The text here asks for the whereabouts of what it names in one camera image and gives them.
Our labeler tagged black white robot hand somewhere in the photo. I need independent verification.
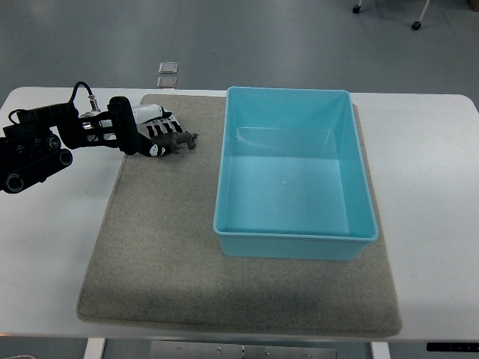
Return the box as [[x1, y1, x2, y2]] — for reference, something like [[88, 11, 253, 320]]
[[103, 96, 185, 157]]

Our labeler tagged brown hippo toy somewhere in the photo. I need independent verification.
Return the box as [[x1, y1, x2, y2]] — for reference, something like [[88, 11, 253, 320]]
[[151, 132, 198, 156]]

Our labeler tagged blue plastic box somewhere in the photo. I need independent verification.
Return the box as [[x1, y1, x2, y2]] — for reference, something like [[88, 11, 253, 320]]
[[213, 87, 379, 260]]

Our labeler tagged lower floor outlet cover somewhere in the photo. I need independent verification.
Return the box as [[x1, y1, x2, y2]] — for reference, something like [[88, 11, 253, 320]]
[[156, 76, 177, 89]]

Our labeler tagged floor outlet cover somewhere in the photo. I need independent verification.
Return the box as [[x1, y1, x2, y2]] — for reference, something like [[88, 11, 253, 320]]
[[158, 61, 178, 74], [156, 76, 177, 89]]

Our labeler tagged upper floor outlet cover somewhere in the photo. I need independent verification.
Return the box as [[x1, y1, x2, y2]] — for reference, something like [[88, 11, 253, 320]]
[[158, 61, 178, 74]]

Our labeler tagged grey felt mat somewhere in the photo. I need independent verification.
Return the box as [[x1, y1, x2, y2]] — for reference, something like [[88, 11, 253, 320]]
[[77, 94, 402, 337]]

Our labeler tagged left caster wheel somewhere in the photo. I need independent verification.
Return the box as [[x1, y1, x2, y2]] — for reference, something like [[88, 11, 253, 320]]
[[353, 0, 364, 14]]

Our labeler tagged right caster wheel with leg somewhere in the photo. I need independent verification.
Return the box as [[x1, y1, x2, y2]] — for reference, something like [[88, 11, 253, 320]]
[[411, 0, 430, 31]]

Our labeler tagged black table control panel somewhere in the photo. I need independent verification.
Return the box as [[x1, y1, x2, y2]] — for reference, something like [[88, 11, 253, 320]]
[[427, 342, 479, 353]]

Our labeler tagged metal table frame plate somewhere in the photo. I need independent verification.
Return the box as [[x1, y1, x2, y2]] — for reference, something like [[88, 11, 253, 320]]
[[149, 340, 338, 359]]

